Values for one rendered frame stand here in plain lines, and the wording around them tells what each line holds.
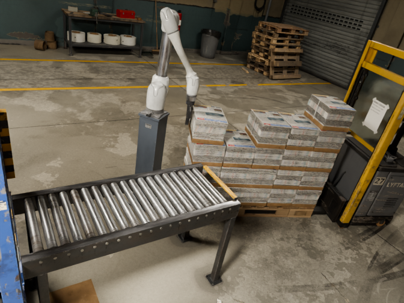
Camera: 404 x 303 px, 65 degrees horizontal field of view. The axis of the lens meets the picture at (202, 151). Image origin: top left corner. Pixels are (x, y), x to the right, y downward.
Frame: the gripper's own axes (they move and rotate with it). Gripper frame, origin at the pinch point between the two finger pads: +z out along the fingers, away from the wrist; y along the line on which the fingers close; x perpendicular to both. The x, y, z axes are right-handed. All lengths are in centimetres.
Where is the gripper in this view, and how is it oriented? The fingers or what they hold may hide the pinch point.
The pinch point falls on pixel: (187, 121)
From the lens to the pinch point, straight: 289.5
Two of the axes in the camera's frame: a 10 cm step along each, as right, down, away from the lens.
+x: -9.7, -0.6, -2.4
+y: -1.7, -5.1, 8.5
